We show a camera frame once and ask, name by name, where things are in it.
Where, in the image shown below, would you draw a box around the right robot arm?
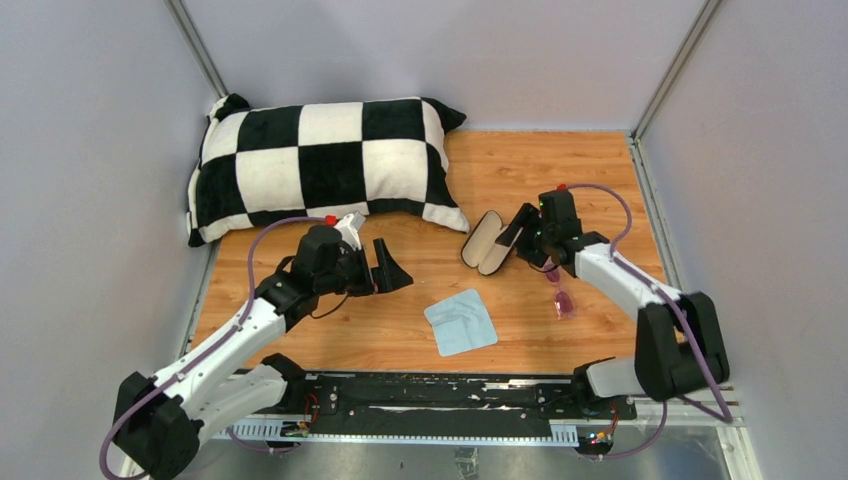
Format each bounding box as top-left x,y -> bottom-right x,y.
495,186 -> 730,418

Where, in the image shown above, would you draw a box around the black white checkered pillow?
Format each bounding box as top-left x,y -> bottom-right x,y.
186,94 -> 469,247

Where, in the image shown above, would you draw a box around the black glasses case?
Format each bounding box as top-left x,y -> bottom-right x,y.
460,210 -> 522,276

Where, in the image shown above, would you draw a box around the light blue cleaning cloth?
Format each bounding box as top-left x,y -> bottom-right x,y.
424,289 -> 498,357

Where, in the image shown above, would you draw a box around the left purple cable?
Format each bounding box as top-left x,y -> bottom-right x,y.
99,213 -> 337,480

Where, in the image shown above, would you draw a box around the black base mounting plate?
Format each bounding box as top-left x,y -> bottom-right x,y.
262,371 -> 637,440

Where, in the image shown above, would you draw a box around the purple cable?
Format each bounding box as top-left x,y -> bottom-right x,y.
556,183 -> 735,462
99,213 -> 337,480

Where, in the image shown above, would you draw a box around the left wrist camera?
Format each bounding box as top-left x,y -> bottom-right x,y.
335,211 -> 366,251

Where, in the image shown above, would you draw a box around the aluminium frame rail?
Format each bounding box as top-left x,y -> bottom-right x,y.
119,370 -> 763,480

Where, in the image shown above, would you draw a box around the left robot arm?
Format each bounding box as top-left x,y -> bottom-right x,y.
98,215 -> 414,479

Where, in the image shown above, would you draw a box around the pink transparent sunglasses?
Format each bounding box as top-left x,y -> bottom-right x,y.
542,260 -> 575,319

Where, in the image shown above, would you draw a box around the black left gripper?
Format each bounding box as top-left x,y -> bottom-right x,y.
316,237 -> 413,297

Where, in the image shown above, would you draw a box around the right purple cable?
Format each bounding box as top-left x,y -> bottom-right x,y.
556,183 -> 735,462

